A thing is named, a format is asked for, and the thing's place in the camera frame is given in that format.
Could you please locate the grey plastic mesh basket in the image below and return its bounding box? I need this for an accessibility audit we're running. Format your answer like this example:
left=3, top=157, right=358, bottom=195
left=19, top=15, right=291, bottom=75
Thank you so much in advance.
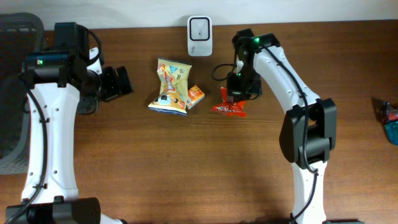
left=1, top=12, right=44, bottom=175

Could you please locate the yellow chips bag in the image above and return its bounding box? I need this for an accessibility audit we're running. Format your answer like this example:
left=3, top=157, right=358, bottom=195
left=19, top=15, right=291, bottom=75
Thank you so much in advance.
left=148, top=57, right=192, bottom=116

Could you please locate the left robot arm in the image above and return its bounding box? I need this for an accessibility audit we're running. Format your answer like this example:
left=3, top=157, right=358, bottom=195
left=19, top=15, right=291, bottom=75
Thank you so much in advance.
left=6, top=22, right=133, bottom=224

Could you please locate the white barcode scanner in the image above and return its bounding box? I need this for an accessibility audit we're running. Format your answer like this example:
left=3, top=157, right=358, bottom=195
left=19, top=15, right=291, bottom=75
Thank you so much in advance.
left=187, top=16, right=213, bottom=57

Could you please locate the blue mouthwash bottle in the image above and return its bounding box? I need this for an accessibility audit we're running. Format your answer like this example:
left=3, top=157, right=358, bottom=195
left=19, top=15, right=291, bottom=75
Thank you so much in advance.
left=384, top=121, right=398, bottom=146

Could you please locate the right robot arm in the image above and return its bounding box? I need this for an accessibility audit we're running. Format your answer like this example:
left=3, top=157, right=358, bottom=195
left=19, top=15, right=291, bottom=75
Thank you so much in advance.
left=226, top=29, right=336, bottom=223

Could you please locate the orange red snack bag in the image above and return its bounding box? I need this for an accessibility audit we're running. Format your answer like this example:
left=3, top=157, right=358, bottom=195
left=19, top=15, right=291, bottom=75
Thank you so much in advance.
left=210, top=87, right=246, bottom=118

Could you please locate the small orange box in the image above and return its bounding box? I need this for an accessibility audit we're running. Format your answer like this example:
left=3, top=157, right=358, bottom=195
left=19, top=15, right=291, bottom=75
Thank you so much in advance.
left=187, top=85, right=205, bottom=110

